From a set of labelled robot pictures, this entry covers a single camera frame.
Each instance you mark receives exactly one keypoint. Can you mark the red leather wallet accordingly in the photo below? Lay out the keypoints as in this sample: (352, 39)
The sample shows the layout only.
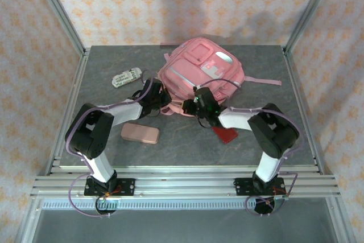
(227, 135)

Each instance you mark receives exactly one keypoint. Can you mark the plain pink pencil case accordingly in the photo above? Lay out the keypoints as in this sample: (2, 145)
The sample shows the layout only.
(139, 133)

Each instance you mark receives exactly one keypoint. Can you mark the white pencil case black print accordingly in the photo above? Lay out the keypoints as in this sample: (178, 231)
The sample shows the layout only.
(125, 78)

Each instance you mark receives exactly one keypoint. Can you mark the pink backpack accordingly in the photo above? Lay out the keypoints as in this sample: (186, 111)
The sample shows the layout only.
(193, 66)

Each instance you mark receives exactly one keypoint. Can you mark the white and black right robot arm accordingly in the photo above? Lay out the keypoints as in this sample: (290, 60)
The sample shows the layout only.
(236, 117)

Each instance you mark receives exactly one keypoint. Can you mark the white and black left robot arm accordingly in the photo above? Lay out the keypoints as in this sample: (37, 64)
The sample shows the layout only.
(125, 112)

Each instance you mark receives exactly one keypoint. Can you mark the wide aluminium mounting beam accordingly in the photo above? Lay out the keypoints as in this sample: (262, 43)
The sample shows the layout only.
(185, 186)

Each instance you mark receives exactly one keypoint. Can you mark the black round controller unit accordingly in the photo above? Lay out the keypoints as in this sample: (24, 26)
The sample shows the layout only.
(264, 207)
(106, 209)

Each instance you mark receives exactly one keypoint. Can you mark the aluminium table edge rail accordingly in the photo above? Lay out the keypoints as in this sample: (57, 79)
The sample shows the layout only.
(185, 169)
(74, 89)
(297, 89)

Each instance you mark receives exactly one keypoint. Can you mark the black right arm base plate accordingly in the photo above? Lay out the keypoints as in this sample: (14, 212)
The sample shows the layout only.
(241, 187)

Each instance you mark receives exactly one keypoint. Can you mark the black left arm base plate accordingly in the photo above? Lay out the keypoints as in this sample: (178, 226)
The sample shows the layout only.
(128, 187)

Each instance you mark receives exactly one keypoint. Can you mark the aluminium frame post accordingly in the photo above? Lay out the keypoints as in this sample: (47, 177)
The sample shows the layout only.
(310, 9)
(58, 9)

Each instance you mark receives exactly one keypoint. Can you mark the aluminium lower frame leg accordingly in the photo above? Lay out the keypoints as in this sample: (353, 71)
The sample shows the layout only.
(29, 220)
(339, 220)

